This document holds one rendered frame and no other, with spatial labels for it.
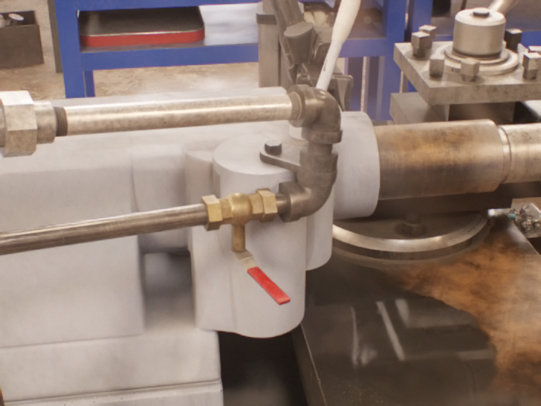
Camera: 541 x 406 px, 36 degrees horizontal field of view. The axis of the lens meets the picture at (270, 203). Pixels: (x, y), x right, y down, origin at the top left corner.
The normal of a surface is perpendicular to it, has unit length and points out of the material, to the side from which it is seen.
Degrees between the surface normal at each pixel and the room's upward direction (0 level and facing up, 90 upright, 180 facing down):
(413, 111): 0
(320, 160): 82
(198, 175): 79
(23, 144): 101
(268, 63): 90
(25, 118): 56
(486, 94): 90
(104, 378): 62
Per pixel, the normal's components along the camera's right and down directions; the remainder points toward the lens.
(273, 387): 0.06, -0.85
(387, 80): 0.15, 0.47
